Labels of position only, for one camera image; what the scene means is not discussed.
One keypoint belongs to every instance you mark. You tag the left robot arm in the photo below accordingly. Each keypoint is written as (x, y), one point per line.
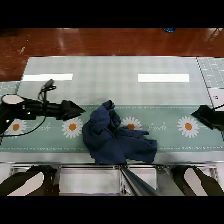
(20, 106)

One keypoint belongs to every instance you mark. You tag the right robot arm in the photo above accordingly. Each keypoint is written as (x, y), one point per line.
(200, 183)

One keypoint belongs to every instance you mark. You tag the silver frame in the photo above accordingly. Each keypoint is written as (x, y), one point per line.
(133, 178)

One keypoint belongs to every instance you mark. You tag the dark blue garment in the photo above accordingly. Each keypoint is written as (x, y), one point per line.
(115, 138)

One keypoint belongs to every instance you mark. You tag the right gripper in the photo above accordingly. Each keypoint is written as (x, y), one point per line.
(208, 116)

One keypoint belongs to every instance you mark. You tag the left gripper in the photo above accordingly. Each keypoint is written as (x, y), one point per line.
(69, 109)

